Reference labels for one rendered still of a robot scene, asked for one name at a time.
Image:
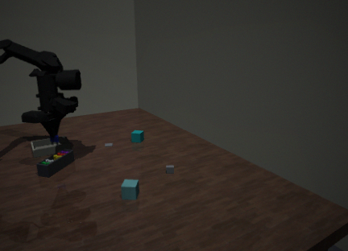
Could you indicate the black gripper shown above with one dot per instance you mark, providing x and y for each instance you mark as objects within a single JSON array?
[{"x": 49, "y": 119}]

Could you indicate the teal cube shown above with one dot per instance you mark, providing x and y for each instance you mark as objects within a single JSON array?
[
  {"x": 137, "y": 136},
  {"x": 130, "y": 189}
]

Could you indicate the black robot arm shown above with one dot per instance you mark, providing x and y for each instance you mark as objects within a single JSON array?
[{"x": 50, "y": 78}]

